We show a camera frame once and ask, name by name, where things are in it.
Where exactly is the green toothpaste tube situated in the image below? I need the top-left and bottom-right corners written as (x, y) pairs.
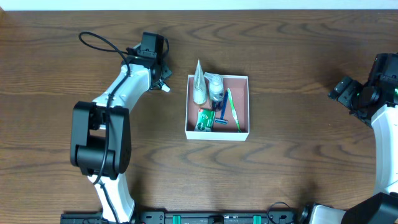
top-left (161, 85), bottom-right (170, 93)

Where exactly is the white Pantene tube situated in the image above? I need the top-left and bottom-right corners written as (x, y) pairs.
top-left (193, 60), bottom-right (207, 105)

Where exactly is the clear sanitizer pump bottle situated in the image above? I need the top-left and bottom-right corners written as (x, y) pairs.
top-left (204, 72), bottom-right (224, 111)

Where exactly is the green Dettol soap box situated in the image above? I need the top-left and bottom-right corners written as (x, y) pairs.
top-left (194, 108), bottom-right (216, 132)

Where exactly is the blue disposable razor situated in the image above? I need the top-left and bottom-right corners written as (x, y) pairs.
top-left (215, 92), bottom-right (228, 125)

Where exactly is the green white toothbrush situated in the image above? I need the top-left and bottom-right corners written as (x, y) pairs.
top-left (227, 88), bottom-right (242, 133)

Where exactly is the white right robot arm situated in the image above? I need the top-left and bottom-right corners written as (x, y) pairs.
top-left (299, 53), bottom-right (397, 224)

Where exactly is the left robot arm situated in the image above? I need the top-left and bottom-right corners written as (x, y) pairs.
top-left (70, 44), bottom-right (171, 223)

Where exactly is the white box with maroon interior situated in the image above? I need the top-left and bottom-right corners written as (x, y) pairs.
top-left (185, 75), bottom-right (250, 141)

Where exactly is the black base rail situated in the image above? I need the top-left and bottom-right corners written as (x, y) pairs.
top-left (60, 206), bottom-right (312, 224)

